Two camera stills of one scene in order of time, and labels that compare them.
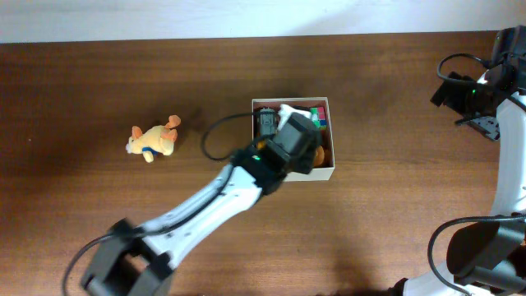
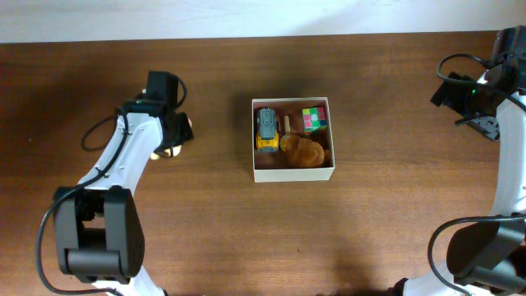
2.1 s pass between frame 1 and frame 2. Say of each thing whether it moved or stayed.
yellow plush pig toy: moved
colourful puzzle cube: stayed
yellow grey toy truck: stayed
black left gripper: moved
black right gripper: stayed
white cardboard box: stayed
